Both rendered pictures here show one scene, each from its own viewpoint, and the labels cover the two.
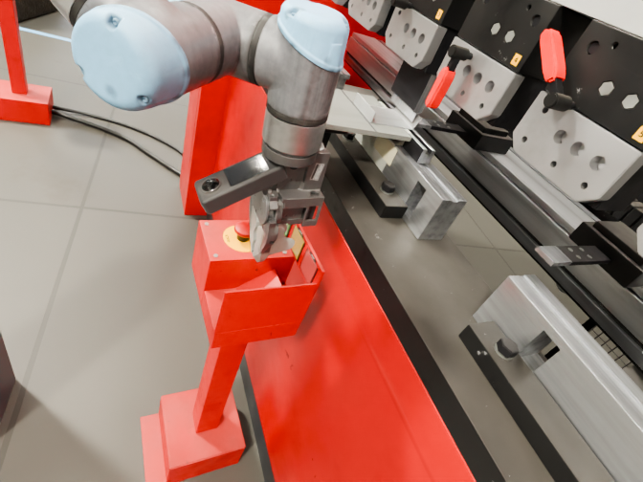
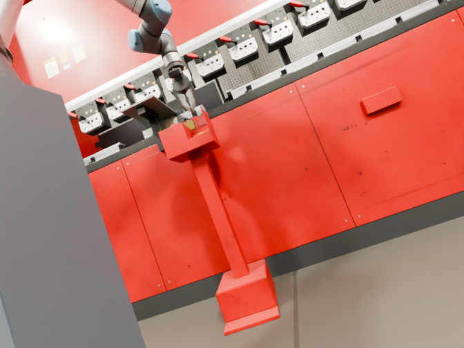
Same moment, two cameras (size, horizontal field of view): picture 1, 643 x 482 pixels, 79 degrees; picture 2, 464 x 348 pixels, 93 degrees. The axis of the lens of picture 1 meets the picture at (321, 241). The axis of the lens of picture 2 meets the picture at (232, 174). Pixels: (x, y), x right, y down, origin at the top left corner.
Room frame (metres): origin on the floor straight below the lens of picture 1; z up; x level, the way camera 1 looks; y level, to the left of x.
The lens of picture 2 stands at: (-0.22, 0.70, 0.45)
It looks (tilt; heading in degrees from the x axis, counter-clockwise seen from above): 5 degrees up; 313
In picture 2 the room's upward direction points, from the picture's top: 21 degrees counter-clockwise
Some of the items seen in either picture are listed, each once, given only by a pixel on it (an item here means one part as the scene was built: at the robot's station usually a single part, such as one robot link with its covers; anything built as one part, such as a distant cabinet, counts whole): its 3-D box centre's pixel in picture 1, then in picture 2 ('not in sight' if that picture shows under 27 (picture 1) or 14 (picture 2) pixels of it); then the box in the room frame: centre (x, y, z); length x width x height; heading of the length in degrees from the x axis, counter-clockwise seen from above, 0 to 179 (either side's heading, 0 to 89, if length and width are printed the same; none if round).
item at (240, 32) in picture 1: (215, 37); (146, 39); (0.43, 0.19, 1.13); 0.11 x 0.11 x 0.08; 88
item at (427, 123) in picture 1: (457, 125); not in sight; (0.93, -0.18, 1.01); 0.26 x 0.12 x 0.05; 126
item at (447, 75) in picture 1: (448, 78); not in sight; (0.68, -0.08, 1.14); 0.04 x 0.02 x 0.10; 126
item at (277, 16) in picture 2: not in sight; (275, 30); (0.21, -0.49, 1.19); 0.15 x 0.09 x 0.17; 36
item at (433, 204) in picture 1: (393, 162); (176, 127); (0.80, -0.07, 0.92); 0.39 x 0.06 x 0.10; 36
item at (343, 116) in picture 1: (336, 107); (150, 112); (0.76, 0.08, 1.00); 0.26 x 0.18 x 0.01; 126
